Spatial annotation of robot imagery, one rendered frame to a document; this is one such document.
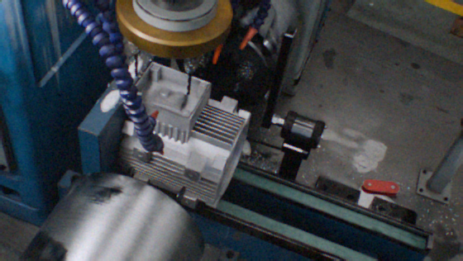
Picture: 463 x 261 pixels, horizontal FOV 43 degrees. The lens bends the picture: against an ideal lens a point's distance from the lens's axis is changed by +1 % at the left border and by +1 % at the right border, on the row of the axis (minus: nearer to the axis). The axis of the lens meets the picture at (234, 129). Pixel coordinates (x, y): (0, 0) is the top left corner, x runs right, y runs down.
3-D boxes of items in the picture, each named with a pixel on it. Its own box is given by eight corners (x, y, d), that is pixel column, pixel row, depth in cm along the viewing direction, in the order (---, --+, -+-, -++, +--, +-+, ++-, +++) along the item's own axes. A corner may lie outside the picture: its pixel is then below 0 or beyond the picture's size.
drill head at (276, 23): (154, 111, 132) (157, 25, 113) (219, 9, 158) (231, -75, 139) (258, 149, 129) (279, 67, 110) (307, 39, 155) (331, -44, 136)
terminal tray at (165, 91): (126, 124, 108) (126, 97, 103) (152, 87, 115) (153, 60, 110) (186, 146, 107) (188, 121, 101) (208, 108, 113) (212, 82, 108)
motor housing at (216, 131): (117, 187, 117) (115, 126, 103) (159, 123, 129) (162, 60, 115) (210, 225, 115) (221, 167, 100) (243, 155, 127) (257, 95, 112)
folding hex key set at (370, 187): (361, 193, 139) (364, 189, 138) (360, 182, 141) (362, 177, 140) (398, 197, 140) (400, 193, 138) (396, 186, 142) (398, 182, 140)
